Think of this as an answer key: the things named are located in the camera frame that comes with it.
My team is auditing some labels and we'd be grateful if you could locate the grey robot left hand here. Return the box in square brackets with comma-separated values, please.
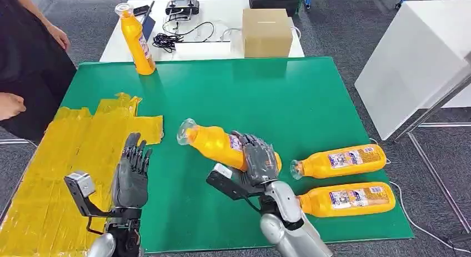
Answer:
[112, 133, 153, 210]

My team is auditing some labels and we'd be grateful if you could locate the person's left hand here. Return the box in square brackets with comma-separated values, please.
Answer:
[47, 24, 71, 52]

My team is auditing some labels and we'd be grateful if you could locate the person's right hand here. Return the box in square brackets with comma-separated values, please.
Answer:
[0, 92, 27, 121]

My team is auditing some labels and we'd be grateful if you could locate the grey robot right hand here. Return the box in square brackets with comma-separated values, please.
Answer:
[231, 130, 280, 187]

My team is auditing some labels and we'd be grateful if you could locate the orange drink bottle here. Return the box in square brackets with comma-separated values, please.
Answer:
[290, 144, 388, 180]
[297, 182, 397, 219]
[176, 118, 283, 173]
[114, 2, 157, 76]

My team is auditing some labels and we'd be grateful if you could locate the green table mat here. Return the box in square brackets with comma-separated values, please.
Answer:
[61, 57, 415, 254]

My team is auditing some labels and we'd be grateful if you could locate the yellow plastic sheet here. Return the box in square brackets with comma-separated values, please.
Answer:
[0, 93, 164, 257]

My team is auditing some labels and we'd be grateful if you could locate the dark blue folder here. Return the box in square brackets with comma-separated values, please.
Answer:
[141, 1, 156, 41]

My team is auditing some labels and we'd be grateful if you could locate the brown cardboard box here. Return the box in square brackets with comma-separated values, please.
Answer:
[242, 8, 294, 59]

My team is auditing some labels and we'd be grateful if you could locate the black remote controller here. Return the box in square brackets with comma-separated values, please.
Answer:
[165, 0, 200, 21]

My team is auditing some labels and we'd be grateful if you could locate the white table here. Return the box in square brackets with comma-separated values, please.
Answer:
[99, 0, 305, 63]

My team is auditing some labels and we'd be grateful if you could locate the black equipment case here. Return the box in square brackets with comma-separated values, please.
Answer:
[248, 0, 299, 17]

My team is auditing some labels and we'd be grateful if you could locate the large white panel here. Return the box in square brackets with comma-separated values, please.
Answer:
[354, 0, 471, 142]

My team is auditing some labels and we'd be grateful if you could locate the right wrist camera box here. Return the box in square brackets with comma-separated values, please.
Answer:
[206, 163, 255, 201]

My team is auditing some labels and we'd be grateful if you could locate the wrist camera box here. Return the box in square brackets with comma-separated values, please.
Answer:
[206, 163, 255, 201]
[64, 170, 97, 199]

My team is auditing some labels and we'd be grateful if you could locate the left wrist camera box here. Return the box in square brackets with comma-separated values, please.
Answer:
[64, 170, 97, 199]

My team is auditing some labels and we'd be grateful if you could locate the black coiled cable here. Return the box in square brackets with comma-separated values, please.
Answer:
[152, 21, 216, 53]

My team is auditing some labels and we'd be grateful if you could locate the thin white cable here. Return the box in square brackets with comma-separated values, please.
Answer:
[220, 27, 244, 42]

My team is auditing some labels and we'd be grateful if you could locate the white floor cable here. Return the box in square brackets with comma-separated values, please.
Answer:
[369, 137, 471, 254]

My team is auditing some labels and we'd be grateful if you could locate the metal stand frame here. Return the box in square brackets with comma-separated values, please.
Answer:
[393, 71, 471, 234]

